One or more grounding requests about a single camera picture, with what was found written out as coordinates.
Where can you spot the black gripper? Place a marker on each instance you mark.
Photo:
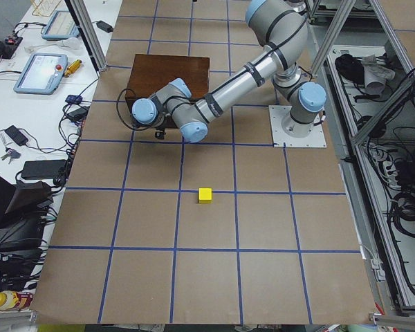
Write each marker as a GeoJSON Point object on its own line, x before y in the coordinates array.
{"type": "Point", "coordinates": [160, 133]}

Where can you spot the yellow cube block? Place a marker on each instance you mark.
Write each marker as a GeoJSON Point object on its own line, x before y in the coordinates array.
{"type": "Point", "coordinates": [205, 195]}

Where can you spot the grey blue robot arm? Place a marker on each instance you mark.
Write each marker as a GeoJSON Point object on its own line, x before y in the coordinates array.
{"type": "Point", "coordinates": [280, 28]}

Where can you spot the dark wooden drawer cabinet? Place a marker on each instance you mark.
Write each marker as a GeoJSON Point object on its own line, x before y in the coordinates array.
{"type": "Point", "coordinates": [173, 76]}

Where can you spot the blue small connector box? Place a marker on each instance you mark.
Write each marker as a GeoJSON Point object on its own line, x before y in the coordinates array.
{"type": "Point", "coordinates": [74, 99]}

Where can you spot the yellow cylindrical tool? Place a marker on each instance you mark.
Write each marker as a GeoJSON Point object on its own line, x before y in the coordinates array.
{"type": "Point", "coordinates": [72, 68]}

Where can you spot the black power adapter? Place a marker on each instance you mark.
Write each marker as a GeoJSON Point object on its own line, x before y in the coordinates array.
{"type": "Point", "coordinates": [43, 169]}

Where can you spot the teach pendant tablet near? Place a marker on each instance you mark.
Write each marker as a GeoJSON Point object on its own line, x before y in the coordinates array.
{"type": "Point", "coordinates": [42, 74]}

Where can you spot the teach pendant tablet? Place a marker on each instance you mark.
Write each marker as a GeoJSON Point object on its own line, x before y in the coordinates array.
{"type": "Point", "coordinates": [60, 26]}
{"type": "Point", "coordinates": [42, 74]}

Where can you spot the teach pendant tablet far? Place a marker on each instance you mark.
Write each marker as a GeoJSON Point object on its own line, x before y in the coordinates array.
{"type": "Point", "coordinates": [60, 26]}

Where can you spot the black smartphone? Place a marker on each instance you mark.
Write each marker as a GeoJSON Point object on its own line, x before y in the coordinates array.
{"type": "Point", "coordinates": [16, 135]}

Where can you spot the yellow white bottle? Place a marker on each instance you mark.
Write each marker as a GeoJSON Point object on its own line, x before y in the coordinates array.
{"type": "Point", "coordinates": [14, 300]}

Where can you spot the aluminium frame post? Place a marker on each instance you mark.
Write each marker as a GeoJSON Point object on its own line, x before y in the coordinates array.
{"type": "Point", "coordinates": [87, 32]}

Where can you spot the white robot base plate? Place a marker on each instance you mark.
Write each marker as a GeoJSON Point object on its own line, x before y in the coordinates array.
{"type": "Point", "coordinates": [287, 133]}

